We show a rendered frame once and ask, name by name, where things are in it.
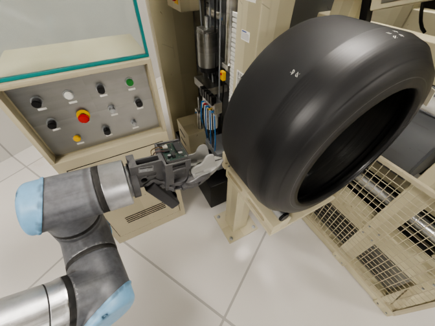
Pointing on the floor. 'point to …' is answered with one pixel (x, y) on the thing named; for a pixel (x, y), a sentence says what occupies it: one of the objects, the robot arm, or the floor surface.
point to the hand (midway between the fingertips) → (217, 163)
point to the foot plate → (235, 230)
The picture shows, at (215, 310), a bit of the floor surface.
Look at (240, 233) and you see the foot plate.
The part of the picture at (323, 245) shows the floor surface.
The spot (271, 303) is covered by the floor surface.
